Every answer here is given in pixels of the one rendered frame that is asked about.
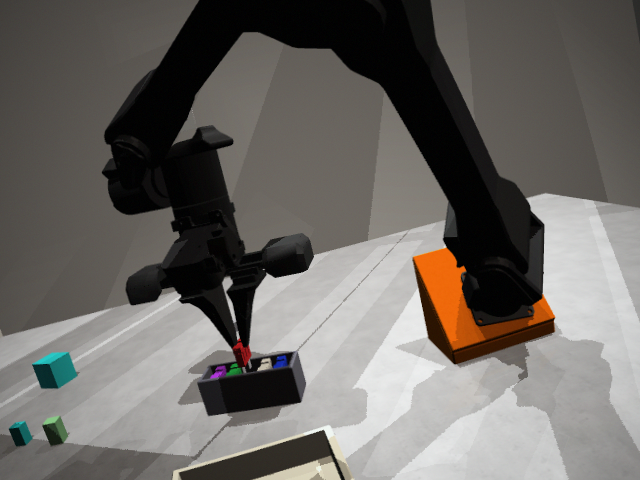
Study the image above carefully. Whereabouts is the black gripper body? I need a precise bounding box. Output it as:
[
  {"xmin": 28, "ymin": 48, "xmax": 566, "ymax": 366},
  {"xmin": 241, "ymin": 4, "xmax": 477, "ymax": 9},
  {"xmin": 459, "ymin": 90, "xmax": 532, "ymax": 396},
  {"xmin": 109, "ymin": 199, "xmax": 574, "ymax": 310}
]
[{"xmin": 126, "ymin": 194, "xmax": 314, "ymax": 305}]

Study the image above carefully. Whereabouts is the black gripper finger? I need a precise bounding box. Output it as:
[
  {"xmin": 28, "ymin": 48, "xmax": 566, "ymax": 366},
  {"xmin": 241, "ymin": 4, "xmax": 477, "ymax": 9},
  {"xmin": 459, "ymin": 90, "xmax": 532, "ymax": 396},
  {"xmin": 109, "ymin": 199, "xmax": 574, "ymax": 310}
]
[
  {"xmin": 226, "ymin": 270, "xmax": 266, "ymax": 348},
  {"xmin": 178, "ymin": 284, "xmax": 238, "ymax": 349}
]

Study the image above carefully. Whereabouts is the teal cube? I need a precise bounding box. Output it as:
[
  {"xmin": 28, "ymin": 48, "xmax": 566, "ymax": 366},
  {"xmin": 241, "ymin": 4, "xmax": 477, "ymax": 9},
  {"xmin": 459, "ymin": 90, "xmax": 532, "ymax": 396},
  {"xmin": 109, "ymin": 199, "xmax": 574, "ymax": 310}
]
[{"xmin": 32, "ymin": 352, "xmax": 77, "ymax": 389}]

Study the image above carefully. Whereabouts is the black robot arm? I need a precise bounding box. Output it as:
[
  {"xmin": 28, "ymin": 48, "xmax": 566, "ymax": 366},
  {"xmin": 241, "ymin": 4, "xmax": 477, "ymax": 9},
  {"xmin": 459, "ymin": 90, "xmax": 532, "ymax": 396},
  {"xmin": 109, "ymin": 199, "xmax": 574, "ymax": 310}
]
[{"xmin": 102, "ymin": 0, "xmax": 545, "ymax": 326}]

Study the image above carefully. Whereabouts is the small teal block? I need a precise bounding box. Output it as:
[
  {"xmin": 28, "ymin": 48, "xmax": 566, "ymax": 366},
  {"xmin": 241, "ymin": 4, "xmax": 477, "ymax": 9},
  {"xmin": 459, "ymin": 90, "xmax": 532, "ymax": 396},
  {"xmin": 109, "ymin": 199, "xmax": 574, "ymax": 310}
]
[{"xmin": 8, "ymin": 421, "xmax": 33, "ymax": 447}]

